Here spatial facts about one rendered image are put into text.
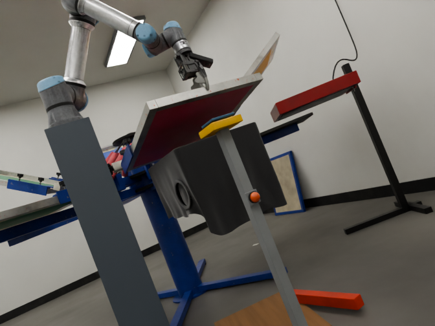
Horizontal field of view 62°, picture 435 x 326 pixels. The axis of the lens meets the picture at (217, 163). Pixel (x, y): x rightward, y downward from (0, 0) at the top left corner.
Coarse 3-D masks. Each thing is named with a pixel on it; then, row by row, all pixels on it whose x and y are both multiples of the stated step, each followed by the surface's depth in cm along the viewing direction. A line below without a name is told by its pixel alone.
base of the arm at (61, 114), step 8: (56, 104) 150; (64, 104) 151; (72, 104) 155; (48, 112) 151; (56, 112) 149; (64, 112) 149; (72, 112) 152; (48, 120) 151; (56, 120) 148; (64, 120) 148; (72, 120) 149
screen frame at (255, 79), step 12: (216, 84) 160; (228, 84) 162; (240, 84) 164; (252, 84) 171; (168, 96) 149; (180, 96) 151; (192, 96) 153; (204, 96) 157; (144, 108) 149; (156, 108) 146; (168, 108) 152; (144, 120) 154; (144, 132) 165; (132, 144) 182; (132, 168) 212
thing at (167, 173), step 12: (168, 156) 163; (156, 168) 184; (168, 168) 168; (180, 168) 156; (156, 180) 191; (168, 180) 175; (180, 180) 160; (168, 192) 182; (180, 192) 169; (168, 204) 189; (180, 204) 175; (192, 204) 160; (168, 216) 196; (180, 216) 182
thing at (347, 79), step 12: (324, 84) 255; (336, 84) 254; (348, 84) 254; (300, 96) 256; (312, 96) 255; (324, 96) 255; (336, 96) 288; (276, 108) 259; (288, 108) 256; (300, 108) 267; (276, 120) 292
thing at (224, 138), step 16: (208, 128) 130; (224, 128) 133; (224, 144) 133; (240, 160) 134; (240, 176) 133; (240, 192) 134; (256, 208) 133; (256, 224) 132; (272, 240) 133; (272, 256) 131; (272, 272) 134; (288, 288) 131; (288, 304) 131; (304, 320) 132
